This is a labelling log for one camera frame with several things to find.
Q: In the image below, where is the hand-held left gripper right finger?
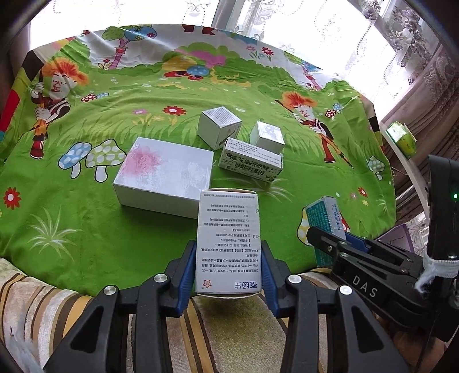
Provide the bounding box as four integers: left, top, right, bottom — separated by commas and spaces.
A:
261, 240, 411, 373

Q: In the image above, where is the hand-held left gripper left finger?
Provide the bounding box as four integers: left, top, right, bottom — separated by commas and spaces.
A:
43, 240, 197, 373

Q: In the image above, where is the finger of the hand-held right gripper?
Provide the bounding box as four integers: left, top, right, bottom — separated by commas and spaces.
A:
345, 232, 426, 274
306, 226, 424, 313

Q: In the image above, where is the purple cardboard box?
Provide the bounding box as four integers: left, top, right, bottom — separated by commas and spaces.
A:
376, 223, 417, 254

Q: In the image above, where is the teal white box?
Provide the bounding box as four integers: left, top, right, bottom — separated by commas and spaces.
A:
305, 196, 348, 268

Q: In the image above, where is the white box blue print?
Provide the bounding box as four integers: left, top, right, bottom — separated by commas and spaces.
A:
195, 189, 264, 297

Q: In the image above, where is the striped beige towel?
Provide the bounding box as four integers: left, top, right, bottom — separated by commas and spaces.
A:
0, 256, 347, 373

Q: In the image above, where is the green tissue pack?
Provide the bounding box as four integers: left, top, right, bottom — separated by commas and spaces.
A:
385, 121, 417, 159

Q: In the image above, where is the large white pink box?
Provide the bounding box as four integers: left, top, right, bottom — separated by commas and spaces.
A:
113, 137, 215, 219

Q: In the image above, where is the brown patterned curtain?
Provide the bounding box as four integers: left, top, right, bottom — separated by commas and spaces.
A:
378, 45, 459, 234

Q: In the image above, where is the long green white box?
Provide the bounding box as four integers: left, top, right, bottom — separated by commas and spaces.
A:
218, 137, 284, 184

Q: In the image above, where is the small silver top box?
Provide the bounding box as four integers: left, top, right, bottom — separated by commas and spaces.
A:
249, 121, 286, 154

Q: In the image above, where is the white cube box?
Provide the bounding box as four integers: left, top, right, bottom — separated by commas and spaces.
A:
197, 106, 243, 151

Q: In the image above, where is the green cartoon printed cloth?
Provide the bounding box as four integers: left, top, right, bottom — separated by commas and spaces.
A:
0, 23, 397, 298

